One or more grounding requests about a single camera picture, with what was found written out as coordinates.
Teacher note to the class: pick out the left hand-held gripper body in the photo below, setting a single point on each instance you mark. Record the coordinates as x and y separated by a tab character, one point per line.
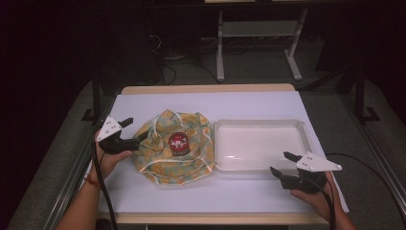
110	127

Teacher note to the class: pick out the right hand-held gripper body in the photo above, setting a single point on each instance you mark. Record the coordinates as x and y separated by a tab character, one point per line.
314	164

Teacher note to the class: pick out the yellow green patterned cloth bag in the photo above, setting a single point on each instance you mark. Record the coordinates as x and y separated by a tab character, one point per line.
194	153

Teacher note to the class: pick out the person's left hand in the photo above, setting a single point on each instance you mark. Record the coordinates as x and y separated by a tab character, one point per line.
108	164

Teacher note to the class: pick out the person's right hand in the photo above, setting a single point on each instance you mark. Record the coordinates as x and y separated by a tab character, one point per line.
322	201

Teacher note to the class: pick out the white plastic tray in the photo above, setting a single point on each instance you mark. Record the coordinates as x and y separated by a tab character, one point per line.
261	145

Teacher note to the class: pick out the black metal stand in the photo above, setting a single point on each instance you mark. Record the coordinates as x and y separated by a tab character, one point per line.
95	96
360	96

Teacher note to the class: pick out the red round tin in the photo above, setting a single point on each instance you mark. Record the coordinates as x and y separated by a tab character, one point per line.
178	143

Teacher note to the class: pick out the white table mat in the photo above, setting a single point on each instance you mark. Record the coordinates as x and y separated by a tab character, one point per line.
230	105

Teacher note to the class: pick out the wooden table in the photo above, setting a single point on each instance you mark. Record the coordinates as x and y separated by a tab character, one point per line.
207	88

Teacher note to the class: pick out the white metal stand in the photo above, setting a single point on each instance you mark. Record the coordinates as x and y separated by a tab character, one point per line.
220	48

